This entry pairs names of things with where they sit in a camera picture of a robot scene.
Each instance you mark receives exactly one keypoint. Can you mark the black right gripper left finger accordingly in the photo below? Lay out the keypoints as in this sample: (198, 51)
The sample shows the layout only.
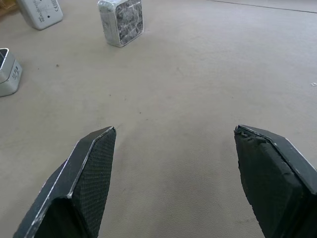
(81, 178)

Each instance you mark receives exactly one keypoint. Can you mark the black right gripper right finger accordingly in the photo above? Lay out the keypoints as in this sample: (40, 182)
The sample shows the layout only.
(272, 178)

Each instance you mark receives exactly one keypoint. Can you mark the silver metal device corner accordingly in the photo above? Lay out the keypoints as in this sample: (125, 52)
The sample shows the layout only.
(8, 74)

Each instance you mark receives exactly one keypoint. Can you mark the silver metal box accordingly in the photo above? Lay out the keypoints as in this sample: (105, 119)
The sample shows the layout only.
(121, 21)

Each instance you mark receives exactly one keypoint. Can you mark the silver RealSense camera with label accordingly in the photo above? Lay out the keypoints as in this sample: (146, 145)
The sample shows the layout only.
(40, 12)

